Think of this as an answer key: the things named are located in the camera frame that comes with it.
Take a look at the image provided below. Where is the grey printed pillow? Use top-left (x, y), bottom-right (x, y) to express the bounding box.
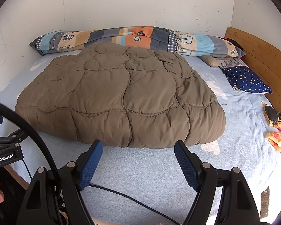
top-left (216, 57), bottom-right (247, 70)

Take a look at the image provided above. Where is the black cable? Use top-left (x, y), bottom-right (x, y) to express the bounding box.
top-left (0, 100), bottom-right (181, 225)

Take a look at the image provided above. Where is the wooden headboard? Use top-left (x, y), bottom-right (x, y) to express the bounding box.
top-left (225, 27), bottom-right (281, 112)

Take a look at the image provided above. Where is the black small object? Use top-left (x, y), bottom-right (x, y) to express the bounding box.
top-left (265, 106), bottom-right (281, 125)

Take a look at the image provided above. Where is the beige small pillow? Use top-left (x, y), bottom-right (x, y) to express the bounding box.
top-left (199, 55), bottom-right (220, 68)

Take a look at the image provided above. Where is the navy star pillow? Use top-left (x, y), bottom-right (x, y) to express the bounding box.
top-left (222, 66), bottom-right (272, 94)

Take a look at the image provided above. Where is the brown quilted puffer jacket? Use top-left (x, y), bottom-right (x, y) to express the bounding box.
top-left (15, 42), bottom-right (226, 149)

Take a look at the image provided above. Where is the colourful patchwork blanket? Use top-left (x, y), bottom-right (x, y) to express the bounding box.
top-left (29, 26), bottom-right (245, 58)

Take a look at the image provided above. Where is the dark red garment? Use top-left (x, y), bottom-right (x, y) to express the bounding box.
top-left (227, 38), bottom-right (244, 51)

